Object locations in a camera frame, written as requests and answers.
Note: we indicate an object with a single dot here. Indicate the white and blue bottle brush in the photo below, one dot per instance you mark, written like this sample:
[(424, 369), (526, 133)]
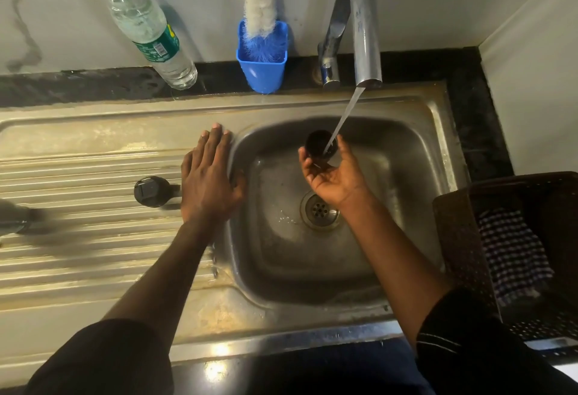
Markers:
[(261, 10)]

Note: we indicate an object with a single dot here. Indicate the person's left hand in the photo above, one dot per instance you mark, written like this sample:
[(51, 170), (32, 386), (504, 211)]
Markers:
[(207, 187)]

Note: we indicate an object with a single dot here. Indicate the blue plastic holder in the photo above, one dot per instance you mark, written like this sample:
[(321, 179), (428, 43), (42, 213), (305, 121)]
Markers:
[(262, 67)]

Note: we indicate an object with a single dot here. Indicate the person's left thumb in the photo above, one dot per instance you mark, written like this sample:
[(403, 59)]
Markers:
[(238, 187)]

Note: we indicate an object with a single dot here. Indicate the clear plastic water bottle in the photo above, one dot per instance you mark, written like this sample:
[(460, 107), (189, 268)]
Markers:
[(146, 31)]

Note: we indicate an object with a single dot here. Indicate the sink drain strainer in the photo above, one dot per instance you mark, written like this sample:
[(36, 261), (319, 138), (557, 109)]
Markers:
[(319, 210)]

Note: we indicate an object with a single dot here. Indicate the stainless steel sink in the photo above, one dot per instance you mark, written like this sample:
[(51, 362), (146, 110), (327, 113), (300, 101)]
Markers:
[(225, 209)]

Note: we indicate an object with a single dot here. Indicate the checkered cloth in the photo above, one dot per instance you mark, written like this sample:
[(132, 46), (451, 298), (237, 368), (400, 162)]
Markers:
[(512, 254)]

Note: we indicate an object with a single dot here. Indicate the person's right forearm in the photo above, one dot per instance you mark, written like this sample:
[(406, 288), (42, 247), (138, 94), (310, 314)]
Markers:
[(402, 263)]

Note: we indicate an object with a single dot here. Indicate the person's left little finger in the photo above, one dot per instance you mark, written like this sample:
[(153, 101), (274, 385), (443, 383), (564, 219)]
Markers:
[(185, 165)]

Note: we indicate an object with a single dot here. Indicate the chrome sink faucet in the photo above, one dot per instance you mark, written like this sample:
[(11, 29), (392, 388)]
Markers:
[(356, 28)]

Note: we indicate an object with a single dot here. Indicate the person's left middle finger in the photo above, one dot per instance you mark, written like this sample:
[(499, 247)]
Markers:
[(212, 146)]

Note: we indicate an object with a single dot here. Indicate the person's right hand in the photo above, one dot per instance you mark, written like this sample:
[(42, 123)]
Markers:
[(336, 182)]

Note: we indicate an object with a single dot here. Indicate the person's right thumb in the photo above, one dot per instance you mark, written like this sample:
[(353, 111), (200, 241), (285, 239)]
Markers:
[(346, 153)]

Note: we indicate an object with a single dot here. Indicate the steel flask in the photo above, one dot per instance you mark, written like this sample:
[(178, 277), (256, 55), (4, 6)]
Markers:
[(16, 220)]

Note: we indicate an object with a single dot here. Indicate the person's left forearm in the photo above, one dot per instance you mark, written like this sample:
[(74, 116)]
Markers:
[(149, 281)]

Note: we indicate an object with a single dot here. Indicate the brown plastic basket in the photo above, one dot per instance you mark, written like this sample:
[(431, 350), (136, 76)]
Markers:
[(519, 254)]

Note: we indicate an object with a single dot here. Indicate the small black cup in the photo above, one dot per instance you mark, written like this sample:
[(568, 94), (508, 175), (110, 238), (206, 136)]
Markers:
[(319, 145)]

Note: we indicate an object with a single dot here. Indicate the black round lid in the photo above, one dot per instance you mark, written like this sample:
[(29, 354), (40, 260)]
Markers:
[(153, 192)]

